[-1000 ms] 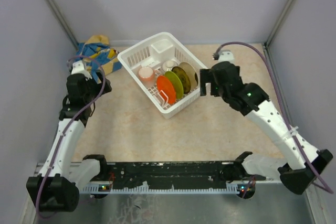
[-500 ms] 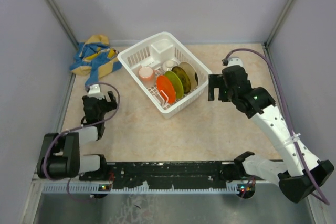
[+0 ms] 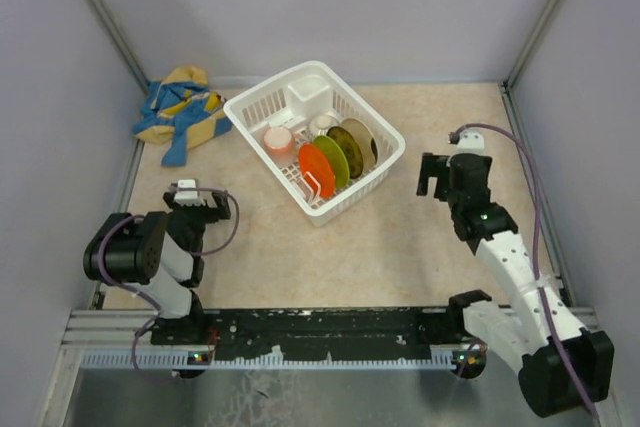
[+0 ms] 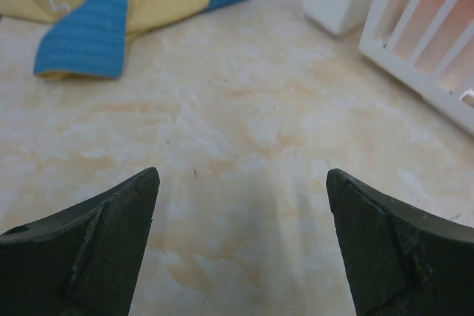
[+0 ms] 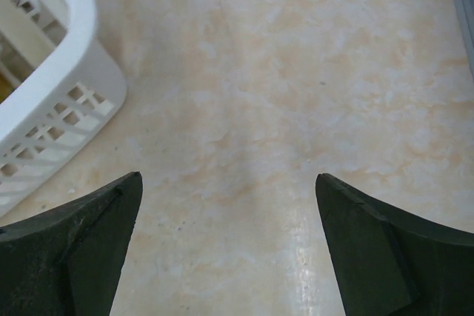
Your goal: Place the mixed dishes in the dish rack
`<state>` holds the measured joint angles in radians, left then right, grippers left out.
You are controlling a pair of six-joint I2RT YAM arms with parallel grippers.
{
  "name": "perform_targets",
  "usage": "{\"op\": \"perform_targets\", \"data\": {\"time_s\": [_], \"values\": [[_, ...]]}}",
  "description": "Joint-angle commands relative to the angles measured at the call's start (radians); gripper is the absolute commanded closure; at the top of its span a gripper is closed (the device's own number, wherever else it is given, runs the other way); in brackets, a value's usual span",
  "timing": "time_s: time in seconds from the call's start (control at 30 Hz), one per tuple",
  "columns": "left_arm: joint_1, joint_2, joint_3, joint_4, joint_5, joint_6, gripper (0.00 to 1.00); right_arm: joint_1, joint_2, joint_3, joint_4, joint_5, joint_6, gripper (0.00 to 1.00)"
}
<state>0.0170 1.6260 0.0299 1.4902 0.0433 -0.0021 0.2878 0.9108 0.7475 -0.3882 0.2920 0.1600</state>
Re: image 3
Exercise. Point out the green plate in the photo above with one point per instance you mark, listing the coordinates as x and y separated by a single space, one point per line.
336 159

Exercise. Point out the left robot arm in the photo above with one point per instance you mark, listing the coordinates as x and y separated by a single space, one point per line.
159 256

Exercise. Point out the white plastic dish rack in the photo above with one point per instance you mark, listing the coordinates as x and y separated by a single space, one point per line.
291 99

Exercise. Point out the cream plate with black marks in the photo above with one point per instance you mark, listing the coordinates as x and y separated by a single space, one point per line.
365 140

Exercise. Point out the white patterned small bowl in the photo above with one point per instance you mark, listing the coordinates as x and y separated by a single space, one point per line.
321 124

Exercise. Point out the blue and yellow cloth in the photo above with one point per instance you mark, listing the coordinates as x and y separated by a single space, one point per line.
183 112

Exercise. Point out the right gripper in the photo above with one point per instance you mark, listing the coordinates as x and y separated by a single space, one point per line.
433 166

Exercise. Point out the black mounting base plate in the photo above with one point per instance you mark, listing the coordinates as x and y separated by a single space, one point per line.
338 334

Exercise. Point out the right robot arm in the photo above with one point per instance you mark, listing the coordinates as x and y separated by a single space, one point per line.
560 364

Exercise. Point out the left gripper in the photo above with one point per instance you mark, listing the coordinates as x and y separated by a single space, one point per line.
221 211

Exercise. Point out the aluminium frame rail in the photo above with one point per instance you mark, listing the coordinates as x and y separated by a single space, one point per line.
107 338

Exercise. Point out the black and yellow plate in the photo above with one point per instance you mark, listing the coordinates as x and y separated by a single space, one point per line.
350 149

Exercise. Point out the orange plate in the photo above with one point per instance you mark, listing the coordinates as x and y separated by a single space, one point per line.
316 168

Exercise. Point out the pink ceramic mug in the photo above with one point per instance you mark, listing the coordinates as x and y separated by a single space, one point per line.
279 141

